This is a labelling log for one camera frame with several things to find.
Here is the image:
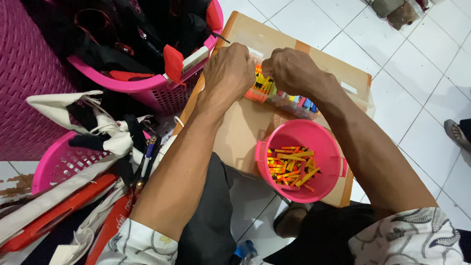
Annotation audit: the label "person's left hand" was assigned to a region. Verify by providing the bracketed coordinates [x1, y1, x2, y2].
[200, 42, 257, 111]

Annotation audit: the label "person's right hand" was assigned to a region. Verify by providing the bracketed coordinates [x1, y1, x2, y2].
[261, 47, 334, 100]

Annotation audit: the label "sorted rows of crayons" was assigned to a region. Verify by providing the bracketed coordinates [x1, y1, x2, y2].
[245, 65, 319, 114]

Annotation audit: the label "white flat box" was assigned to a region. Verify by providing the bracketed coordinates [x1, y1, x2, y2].
[163, 46, 210, 84]

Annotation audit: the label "red cloth piece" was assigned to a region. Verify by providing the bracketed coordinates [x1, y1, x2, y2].
[163, 44, 187, 87]

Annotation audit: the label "clear plastic crayon case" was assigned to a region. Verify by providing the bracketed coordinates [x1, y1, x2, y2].
[244, 46, 376, 121]

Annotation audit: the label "brown cardboard box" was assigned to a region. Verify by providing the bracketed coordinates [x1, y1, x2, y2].
[171, 11, 373, 208]

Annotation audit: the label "pink laundry basket with clothes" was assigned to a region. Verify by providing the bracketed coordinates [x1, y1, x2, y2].
[22, 0, 224, 115]

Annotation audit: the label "small pink plastic bucket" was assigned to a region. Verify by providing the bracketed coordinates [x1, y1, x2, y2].
[255, 119, 347, 204]

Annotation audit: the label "loose pile of crayons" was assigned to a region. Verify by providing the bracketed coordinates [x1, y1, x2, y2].
[267, 146, 322, 193]

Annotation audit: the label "blue and white pen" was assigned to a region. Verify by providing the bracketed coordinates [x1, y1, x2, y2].
[135, 135, 157, 193]

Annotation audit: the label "white and black tote bags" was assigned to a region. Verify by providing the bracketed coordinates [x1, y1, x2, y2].
[26, 90, 157, 173]

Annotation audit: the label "plastic bags heap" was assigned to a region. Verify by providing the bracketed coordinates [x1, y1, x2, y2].
[367, 0, 432, 31]

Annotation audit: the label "person's dark trousers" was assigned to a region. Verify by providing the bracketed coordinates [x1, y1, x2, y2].
[176, 152, 471, 265]

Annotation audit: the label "person's foot in sandal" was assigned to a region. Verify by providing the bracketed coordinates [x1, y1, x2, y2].
[273, 204, 309, 239]

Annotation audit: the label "blue plastic object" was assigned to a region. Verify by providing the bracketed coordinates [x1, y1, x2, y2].
[233, 239, 259, 265]

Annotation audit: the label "pink round perforated basket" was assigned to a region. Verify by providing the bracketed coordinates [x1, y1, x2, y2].
[31, 130, 162, 196]

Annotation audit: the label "magenta woven hamper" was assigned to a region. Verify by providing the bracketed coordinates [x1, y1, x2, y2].
[0, 0, 111, 162]

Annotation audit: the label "person's patterned shirt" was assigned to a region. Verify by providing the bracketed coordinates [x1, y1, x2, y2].
[96, 206, 467, 265]

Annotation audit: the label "red and white bag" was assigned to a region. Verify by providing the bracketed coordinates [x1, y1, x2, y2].
[0, 172, 135, 265]

